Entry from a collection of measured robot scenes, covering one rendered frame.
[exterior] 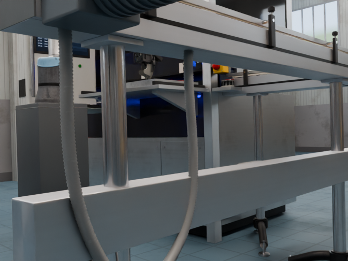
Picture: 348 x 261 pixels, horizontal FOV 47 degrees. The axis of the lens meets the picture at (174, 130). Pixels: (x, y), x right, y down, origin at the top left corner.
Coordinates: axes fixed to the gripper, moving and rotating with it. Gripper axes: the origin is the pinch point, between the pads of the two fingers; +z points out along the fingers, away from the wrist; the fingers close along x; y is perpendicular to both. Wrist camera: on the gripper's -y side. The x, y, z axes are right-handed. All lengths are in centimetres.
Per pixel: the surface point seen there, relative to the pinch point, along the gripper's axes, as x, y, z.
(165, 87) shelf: 11.0, -0.7, 5.1
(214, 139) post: 13, -38, 33
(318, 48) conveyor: 95, 9, -1
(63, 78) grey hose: 94, 109, 16
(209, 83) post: 11.5, -36.0, 0.7
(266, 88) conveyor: 41, -47, 6
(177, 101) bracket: 2.6, -18.5, 10.9
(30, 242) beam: 91, 114, 43
